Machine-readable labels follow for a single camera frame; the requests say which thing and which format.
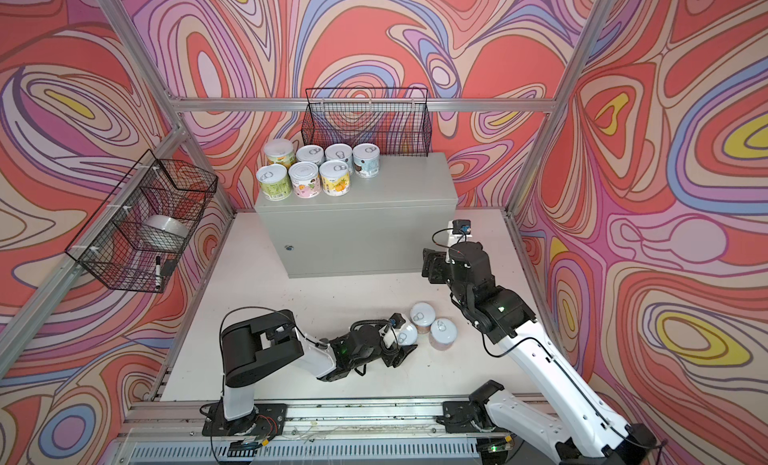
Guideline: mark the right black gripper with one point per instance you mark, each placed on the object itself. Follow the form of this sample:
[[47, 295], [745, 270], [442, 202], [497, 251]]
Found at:
[[433, 265]]

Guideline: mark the red label can right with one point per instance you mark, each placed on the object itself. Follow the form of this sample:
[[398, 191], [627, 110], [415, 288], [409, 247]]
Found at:
[[443, 334]]

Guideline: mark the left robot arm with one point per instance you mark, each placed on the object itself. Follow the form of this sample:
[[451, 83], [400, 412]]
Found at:
[[254, 349]]

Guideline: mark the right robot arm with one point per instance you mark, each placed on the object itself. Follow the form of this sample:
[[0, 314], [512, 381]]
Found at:
[[585, 429]]

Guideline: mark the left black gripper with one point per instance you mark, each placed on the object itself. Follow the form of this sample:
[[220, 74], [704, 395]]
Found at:
[[394, 360]]

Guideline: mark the aluminium front rail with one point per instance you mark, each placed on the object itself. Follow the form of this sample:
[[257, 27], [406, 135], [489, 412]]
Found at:
[[303, 419]]

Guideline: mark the teal label can back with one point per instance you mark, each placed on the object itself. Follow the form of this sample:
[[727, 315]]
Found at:
[[340, 152]]

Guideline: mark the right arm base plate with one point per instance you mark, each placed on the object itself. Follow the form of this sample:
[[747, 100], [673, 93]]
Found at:
[[464, 416]]

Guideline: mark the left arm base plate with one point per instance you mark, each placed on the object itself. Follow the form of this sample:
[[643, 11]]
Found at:
[[266, 420]]

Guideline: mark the black wire basket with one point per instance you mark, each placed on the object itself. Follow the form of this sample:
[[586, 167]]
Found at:
[[119, 252], [396, 119]]

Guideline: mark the black wire basket back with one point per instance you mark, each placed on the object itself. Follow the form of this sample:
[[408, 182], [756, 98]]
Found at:
[[396, 119]]

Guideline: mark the black marker pen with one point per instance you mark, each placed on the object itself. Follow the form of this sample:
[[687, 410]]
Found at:
[[157, 273]]

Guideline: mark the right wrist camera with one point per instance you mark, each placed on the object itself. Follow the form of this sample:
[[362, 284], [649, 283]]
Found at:
[[458, 231]]

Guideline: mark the pink label can plain lid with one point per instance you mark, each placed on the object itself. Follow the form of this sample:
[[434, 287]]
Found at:
[[305, 180]]

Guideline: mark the green label can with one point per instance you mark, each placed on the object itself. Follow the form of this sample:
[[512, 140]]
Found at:
[[274, 182]]

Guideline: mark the grey metal cabinet box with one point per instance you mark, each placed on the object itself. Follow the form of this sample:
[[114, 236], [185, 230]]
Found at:
[[381, 225]]

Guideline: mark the yellow orange label can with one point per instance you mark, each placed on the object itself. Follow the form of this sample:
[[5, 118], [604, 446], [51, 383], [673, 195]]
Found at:
[[280, 151]]

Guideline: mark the black wire basket left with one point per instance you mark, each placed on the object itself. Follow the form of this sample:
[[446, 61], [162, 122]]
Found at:
[[119, 252]]

